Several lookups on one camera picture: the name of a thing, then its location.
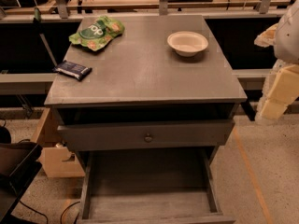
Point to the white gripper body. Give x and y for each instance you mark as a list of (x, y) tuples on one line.
[(288, 39)]

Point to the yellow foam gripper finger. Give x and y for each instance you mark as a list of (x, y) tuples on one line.
[(270, 111), (267, 37)]

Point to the dark blue rxbar wrapper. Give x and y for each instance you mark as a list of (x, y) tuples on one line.
[(74, 70)]

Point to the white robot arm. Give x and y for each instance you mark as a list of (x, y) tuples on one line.
[(286, 46)]

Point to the grey wooden drawer cabinet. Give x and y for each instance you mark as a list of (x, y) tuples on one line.
[(139, 78)]

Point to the grey open middle drawer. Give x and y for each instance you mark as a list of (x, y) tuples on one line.
[(150, 186)]

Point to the round metal drawer knob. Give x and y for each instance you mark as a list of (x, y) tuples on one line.
[(148, 138)]

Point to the grey top drawer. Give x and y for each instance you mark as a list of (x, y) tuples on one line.
[(111, 136)]

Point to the white paper bowl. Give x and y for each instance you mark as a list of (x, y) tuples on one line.
[(187, 44)]

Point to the green chip bag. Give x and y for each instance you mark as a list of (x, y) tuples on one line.
[(98, 34)]

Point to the cardboard box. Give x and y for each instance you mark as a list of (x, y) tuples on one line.
[(57, 161)]

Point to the black tray bin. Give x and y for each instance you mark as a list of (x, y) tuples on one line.
[(18, 168)]

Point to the green handled tool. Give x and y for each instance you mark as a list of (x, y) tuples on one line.
[(37, 21)]

